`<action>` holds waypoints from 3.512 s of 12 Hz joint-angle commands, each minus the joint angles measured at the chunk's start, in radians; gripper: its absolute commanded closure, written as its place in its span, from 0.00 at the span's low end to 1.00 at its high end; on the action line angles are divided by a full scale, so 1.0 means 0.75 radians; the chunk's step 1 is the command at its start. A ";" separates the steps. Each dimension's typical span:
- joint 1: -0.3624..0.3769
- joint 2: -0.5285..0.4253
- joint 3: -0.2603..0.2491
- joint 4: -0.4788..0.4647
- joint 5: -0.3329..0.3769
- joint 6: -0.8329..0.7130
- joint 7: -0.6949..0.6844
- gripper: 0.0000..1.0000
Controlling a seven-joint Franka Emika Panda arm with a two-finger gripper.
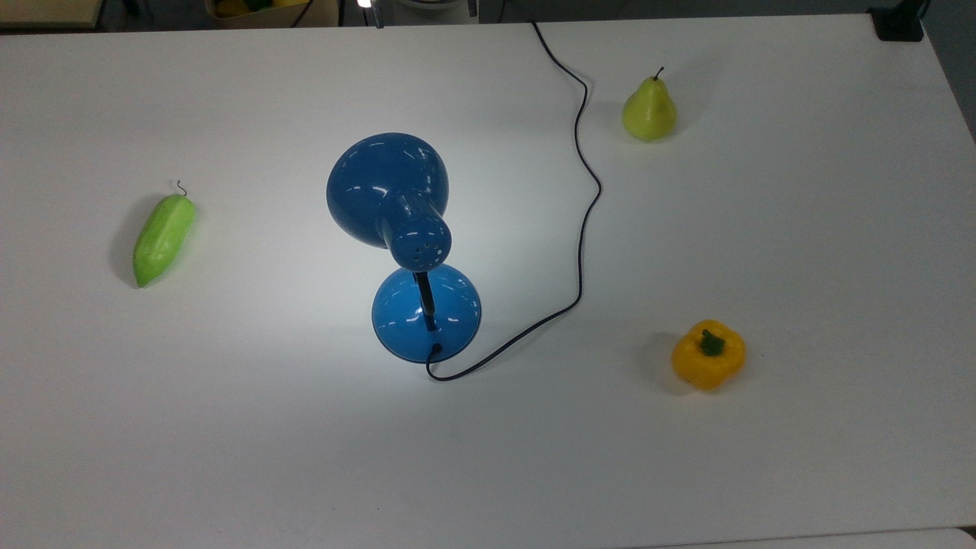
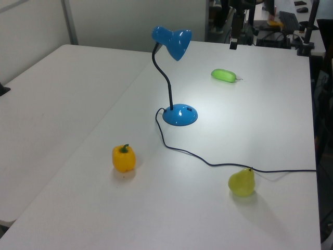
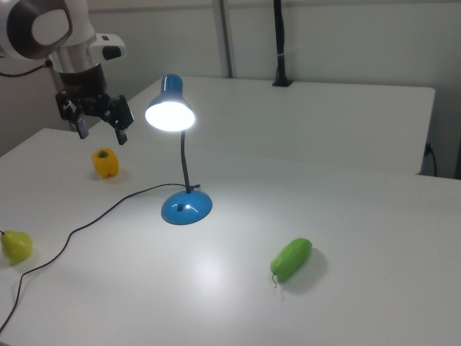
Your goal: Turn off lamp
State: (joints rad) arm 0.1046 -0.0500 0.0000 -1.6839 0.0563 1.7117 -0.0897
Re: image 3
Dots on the yellow bell pepper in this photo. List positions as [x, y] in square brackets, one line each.
[105, 165]

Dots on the green cucumber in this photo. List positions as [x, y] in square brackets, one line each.
[291, 259]

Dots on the grey partition frame post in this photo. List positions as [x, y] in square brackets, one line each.
[225, 36]

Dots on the blue desk lamp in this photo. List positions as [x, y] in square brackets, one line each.
[185, 209]

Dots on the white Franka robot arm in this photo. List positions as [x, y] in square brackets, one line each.
[47, 29]

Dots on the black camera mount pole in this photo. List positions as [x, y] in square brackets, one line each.
[280, 43]

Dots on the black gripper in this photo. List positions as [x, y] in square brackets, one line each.
[86, 90]

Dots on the yellow-green pear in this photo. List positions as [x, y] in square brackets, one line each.
[16, 247]

